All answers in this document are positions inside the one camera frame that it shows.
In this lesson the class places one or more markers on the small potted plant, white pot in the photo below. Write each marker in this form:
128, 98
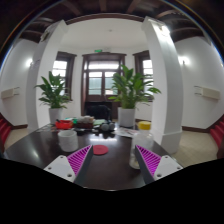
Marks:
55, 114

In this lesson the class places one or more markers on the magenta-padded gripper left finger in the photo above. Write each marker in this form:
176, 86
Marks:
58, 166

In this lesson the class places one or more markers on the dark basket with white items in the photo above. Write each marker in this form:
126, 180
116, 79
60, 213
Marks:
85, 122

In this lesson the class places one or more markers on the white speckled mug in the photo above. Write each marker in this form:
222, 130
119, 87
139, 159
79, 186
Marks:
68, 141

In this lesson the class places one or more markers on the large potted plant, white pot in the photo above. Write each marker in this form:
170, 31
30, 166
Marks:
126, 117

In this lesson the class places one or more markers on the dark wooden glazed door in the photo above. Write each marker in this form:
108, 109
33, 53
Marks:
103, 80

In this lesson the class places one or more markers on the grey ball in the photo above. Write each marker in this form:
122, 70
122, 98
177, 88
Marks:
104, 127
112, 126

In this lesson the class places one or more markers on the red plastic box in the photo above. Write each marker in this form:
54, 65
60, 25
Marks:
64, 124

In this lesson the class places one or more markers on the dark-framed window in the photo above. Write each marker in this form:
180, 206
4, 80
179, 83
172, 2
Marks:
60, 71
145, 68

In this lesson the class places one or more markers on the printed magazine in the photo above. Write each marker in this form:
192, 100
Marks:
126, 132

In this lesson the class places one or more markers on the black chair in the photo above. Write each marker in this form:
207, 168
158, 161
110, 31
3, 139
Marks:
97, 110

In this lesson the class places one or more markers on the flat round red coaster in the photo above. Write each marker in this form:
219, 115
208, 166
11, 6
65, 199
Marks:
101, 150

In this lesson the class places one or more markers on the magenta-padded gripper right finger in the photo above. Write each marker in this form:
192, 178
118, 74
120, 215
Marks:
166, 166

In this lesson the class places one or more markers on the wall lamp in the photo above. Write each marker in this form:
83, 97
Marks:
182, 60
29, 62

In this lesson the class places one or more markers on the green exit sign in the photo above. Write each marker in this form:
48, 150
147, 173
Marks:
98, 50

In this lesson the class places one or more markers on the black pouch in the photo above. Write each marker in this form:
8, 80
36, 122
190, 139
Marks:
81, 131

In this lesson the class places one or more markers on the clear bottle with yellow cap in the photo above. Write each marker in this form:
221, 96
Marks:
142, 133

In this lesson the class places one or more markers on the red carpeted stairs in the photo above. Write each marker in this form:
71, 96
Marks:
4, 130
218, 131

